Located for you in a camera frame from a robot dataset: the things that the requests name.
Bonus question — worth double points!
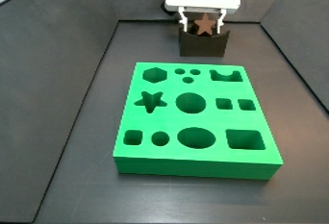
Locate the dark grey curved fixture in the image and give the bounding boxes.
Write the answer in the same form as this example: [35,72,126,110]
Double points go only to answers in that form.
[180,29,231,57]

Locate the brown star prism object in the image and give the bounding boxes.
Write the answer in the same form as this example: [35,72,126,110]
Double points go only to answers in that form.
[194,13,216,36]

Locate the green foam shape board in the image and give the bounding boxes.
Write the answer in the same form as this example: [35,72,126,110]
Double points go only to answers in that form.
[114,62,283,180]

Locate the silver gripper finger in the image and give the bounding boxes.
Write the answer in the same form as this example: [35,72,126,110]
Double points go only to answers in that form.
[217,9,228,34]
[178,7,189,32]

